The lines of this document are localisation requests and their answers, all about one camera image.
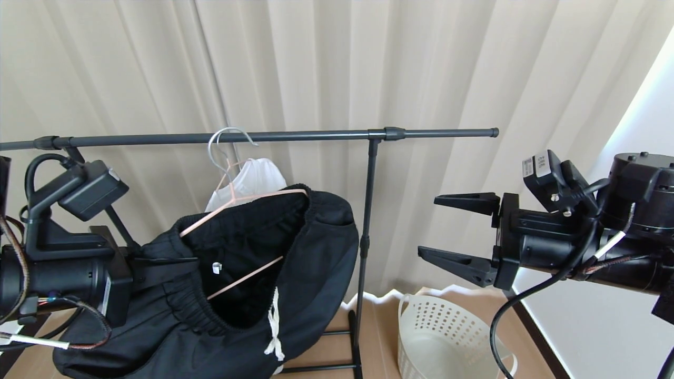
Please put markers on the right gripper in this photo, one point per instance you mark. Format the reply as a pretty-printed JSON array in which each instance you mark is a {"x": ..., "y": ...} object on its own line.
[{"x": 547, "y": 242}]

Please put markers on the white laundry basket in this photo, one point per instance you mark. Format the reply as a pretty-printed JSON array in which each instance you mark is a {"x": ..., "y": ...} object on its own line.
[{"x": 442, "y": 331}]

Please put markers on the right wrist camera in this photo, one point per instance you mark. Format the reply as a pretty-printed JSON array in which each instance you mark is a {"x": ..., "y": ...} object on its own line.
[{"x": 553, "y": 176}]

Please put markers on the pink clothes hanger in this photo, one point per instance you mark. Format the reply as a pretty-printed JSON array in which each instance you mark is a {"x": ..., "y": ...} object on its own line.
[
  {"x": 227, "y": 168},
  {"x": 231, "y": 208}
]

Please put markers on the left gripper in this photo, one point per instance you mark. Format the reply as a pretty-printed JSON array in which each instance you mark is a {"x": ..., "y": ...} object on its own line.
[{"x": 73, "y": 279}]

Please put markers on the white printed shirt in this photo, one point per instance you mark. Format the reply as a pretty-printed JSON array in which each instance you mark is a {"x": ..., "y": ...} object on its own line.
[{"x": 253, "y": 179}]

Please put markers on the black clothes rack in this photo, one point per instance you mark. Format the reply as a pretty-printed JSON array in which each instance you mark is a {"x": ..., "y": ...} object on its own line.
[{"x": 316, "y": 135}]

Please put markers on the black garment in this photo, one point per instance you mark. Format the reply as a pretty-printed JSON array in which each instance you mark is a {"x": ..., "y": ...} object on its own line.
[{"x": 237, "y": 295}]

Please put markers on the beige curtain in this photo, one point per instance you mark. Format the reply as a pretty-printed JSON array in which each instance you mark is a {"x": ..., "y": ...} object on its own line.
[{"x": 368, "y": 63}]

